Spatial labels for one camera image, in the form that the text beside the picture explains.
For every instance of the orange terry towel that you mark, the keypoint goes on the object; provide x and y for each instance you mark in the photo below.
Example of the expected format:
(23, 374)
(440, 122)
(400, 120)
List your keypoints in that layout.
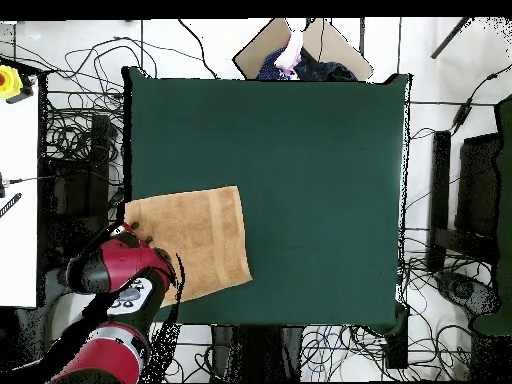
(200, 236)

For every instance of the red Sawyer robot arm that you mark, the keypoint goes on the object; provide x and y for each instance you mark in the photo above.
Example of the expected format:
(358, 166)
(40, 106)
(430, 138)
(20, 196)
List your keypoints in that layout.
(120, 264)

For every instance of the black equipment rack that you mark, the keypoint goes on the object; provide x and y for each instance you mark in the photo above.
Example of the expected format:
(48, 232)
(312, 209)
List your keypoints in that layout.
(478, 184)
(98, 180)

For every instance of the white desk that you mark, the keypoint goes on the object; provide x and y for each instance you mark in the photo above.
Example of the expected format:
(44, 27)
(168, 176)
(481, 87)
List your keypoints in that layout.
(18, 200)

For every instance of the dark green tablecloth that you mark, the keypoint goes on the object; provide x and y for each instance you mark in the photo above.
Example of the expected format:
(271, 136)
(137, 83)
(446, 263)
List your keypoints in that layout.
(300, 160)

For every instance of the yellow emergency stop button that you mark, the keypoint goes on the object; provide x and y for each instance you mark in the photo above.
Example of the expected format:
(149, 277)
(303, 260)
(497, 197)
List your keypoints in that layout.
(8, 82)

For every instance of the cardboard box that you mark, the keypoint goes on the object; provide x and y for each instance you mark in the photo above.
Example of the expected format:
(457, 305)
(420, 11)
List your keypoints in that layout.
(256, 52)

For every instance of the pale pink garment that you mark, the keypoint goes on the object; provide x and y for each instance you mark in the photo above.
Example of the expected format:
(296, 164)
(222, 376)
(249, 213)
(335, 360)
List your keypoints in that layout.
(290, 56)

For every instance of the dark blue garment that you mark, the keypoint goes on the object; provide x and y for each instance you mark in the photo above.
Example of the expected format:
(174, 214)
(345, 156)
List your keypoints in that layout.
(320, 70)

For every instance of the black power adapter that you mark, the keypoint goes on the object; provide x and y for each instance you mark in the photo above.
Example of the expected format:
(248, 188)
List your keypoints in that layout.
(460, 116)

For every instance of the green covered side table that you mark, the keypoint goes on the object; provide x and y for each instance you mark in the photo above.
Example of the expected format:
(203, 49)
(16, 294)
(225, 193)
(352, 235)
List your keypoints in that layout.
(504, 200)

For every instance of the black rod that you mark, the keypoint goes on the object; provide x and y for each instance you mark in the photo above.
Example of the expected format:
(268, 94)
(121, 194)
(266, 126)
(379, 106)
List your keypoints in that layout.
(450, 38)

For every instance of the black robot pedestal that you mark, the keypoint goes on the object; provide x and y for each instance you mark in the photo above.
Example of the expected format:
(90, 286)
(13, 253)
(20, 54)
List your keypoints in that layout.
(264, 352)

